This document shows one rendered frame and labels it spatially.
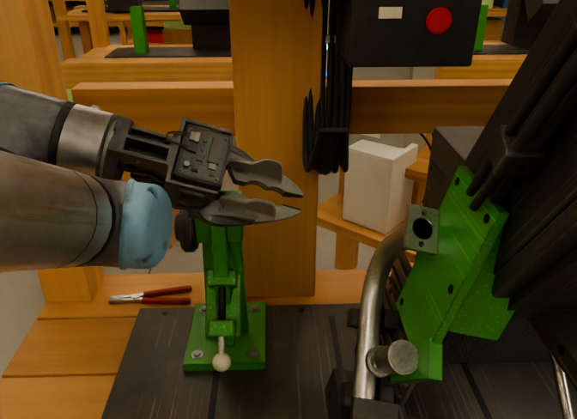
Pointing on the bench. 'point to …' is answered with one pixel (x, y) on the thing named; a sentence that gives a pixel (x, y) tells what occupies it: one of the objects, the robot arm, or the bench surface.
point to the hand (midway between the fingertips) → (288, 203)
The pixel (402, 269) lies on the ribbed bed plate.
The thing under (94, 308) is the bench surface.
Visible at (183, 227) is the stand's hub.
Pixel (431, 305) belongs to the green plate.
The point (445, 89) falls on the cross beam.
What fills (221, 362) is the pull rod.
